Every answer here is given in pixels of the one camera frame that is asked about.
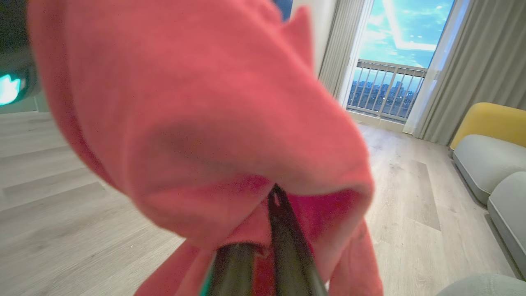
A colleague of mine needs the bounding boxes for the grey round ottoman seat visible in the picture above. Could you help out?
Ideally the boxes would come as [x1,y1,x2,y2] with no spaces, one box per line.
[435,274,526,296]

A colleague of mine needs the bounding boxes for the red cloth garment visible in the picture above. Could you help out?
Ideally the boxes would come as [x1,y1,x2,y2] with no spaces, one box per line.
[26,0,384,296]

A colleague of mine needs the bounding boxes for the grey curtain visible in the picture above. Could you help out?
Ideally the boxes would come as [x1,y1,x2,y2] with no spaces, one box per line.
[413,0,526,147]
[318,0,374,104]

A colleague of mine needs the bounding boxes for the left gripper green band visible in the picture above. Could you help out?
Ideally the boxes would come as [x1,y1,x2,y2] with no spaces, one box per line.
[0,0,42,107]

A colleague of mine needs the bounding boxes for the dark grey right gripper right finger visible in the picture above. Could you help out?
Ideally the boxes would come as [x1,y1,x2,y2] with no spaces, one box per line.
[267,185,328,296]

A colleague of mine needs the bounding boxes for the white balcony railing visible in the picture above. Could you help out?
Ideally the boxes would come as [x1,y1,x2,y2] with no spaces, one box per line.
[346,59,429,123]

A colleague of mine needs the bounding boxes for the yellow sofa backrest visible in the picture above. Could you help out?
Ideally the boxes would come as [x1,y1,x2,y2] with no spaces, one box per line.
[450,102,526,151]

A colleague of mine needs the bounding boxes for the grey sofa seat cushion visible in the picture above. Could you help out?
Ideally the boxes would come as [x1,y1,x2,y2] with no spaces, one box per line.
[453,134,526,205]
[487,171,526,281]

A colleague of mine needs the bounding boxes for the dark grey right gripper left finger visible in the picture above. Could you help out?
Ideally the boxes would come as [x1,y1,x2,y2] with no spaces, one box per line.
[205,242,264,296]

